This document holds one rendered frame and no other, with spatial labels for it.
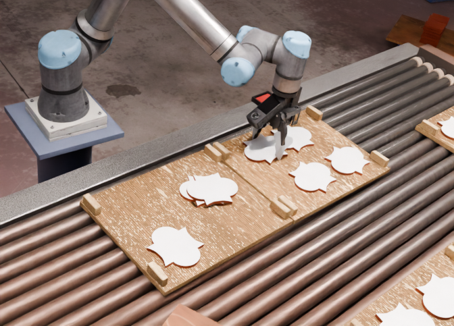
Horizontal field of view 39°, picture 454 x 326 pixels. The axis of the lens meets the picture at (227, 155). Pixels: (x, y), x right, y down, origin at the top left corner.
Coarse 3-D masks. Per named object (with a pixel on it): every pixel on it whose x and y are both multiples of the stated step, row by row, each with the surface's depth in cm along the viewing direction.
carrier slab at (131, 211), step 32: (192, 160) 175; (128, 192) 161; (160, 192) 163; (256, 192) 168; (128, 224) 152; (160, 224) 154; (192, 224) 155; (224, 224) 157; (256, 224) 159; (288, 224) 161; (128, 256) 146; (224, 256) 148; (160, 288) 139
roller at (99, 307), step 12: (396, 144) 199; (408, 144) 202; (384, 156) 194; (144, 276) 142; (120, 288) 139; (132, 288) 139; (144, 288) 141; (96, 300) 135; (108, 300) 136; (120, 300) 137; (132, 300) 140; (72, 312) 133; (84, 312) 132; (96, 312) 134; (108, 312) 135; (60, 324) 129; (72, 324) 130; (84, 324) 132
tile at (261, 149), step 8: (264, 136) 186; (272, 136) 186; (248, 144) 183; (256, 144) 183; (264, 144) 183; (272, 144) 184; (248, 152) 180; (256, 152) 180; (264, 152) 181; (272, 152) 181; (256, 160) 178; (264, 160) 179; (272, 160) 179
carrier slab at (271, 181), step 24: (312, 120) 200; (240, 144) 184; (336, 144) 191; (240, 168) 175; (264, 168) 177; (288, 168) 179; (384, 168) 185; (264, 192) 169; (288, 192) 170; (336, 192) 173
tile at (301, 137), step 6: (288, 126) 194; (270, 132) 191; (288, 132) 191; (294, 132) 191; (300, 132) 192; (306, 132) 192; (294, 138) 189; (300, 138) 189; (306, 138) 190; (294, 144) 186; (300, 144) 187; (306, 144) 187; (312, 144) 188; (294, 150) 186
